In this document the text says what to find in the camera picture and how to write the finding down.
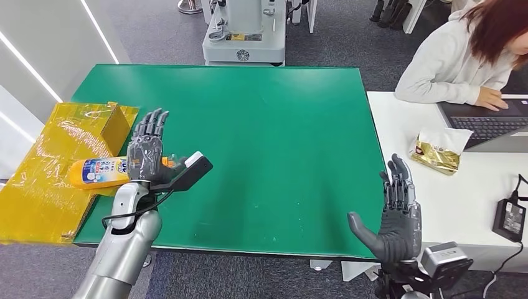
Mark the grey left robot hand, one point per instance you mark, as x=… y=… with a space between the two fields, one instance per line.
x=144 y=159

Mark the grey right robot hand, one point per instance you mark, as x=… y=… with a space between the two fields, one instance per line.
x=398 y=235

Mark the orange detergent bottle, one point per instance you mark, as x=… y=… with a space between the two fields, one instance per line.
x=99 y=173

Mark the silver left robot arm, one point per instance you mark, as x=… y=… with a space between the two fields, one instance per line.
x=119 y=247

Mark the white table foot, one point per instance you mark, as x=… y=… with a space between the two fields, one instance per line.
x=321 y=265
x=147 y=261
x=354 y=271

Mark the white desk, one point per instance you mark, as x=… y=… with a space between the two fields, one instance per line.
x=445 y=198

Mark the gold and white snack bag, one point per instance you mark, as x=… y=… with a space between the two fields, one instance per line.
x=437 y=153

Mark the black power adapter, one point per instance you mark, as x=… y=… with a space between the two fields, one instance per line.
x=509 y=219

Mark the yellow taped cardboard box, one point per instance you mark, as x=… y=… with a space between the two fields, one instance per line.
x=41 y=206

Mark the green table mat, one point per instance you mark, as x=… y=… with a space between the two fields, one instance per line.
x=268 y=124

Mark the dark laptop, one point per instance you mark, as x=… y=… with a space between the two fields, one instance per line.
x=486 y=124

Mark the white machine base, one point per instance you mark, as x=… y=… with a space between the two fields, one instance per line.
x=244 y=44

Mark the chrome stand base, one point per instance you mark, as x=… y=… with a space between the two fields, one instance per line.
x=189 y=6

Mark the person's hand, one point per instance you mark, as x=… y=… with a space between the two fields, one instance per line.
x=491 y=99

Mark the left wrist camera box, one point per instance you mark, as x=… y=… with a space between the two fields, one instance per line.
x=192 y=171

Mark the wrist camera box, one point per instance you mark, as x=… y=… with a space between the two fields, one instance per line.
x=192 y=171
x=443 y=260

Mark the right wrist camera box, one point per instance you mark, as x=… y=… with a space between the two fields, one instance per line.
x=443 y=260

